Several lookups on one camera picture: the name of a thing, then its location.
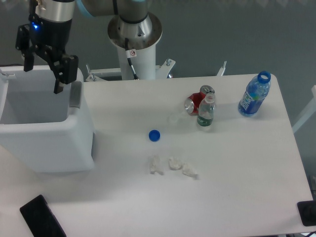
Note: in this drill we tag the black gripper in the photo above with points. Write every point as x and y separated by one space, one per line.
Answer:
47 39

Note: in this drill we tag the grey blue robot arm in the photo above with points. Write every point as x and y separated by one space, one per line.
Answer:
131 11

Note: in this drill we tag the white open trash bin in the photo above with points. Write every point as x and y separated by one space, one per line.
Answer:
48 132

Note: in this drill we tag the left white paper ball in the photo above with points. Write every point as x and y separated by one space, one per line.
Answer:
155 165

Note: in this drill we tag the white paper ball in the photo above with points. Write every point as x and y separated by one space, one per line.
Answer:
189 171
175 164
155 165

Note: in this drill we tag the middle white paper ball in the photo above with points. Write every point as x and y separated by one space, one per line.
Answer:
175 164

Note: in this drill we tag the right white paper ball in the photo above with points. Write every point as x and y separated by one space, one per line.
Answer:
189 171

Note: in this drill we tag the blue bottle cap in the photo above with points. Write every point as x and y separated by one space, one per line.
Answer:
154 135

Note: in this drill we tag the white bottle cap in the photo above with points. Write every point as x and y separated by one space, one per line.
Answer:
173 119

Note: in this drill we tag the crushed red soda can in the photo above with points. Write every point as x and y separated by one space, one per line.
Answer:
192 102

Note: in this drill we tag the black smartphone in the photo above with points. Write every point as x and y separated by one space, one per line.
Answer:
40 219

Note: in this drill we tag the clear green label bottle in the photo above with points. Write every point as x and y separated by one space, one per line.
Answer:
206 110

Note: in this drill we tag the blue plastic drink bottle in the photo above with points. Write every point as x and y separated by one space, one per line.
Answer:
255 93

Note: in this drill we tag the black device at edge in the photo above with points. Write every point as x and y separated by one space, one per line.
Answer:
307 211

